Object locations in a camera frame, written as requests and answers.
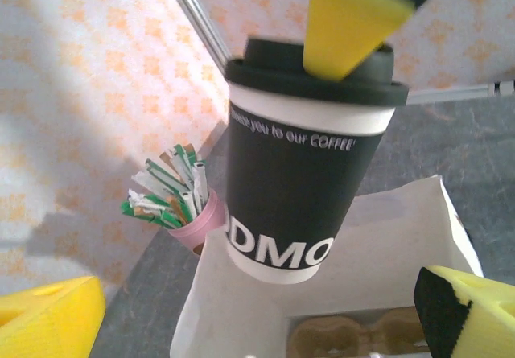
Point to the aluminium frame post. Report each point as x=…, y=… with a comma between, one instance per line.
x=193, y=16

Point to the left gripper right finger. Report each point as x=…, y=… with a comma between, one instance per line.
x=483, y=322

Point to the aluminium side rail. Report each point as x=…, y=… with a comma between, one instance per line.
x=450, y=92

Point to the green white sugar stick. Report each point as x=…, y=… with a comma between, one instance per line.
x=138, y=197
x=161, y=177
x=181, y=165
x=141, y=211
x=200, y=189

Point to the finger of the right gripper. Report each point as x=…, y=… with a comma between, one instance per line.
x=346, y=32

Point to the black plastic cup lid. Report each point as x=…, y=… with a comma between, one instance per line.
x=273, y=68

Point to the brown pulp cup carrier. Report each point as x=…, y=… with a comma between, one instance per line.
x=314, y=334

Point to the white paper gift bag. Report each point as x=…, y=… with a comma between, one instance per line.
x=241, y=293

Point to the pink stick holder cup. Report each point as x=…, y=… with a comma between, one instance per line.
x=201, y=229

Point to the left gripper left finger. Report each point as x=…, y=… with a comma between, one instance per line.
x=48, y=322

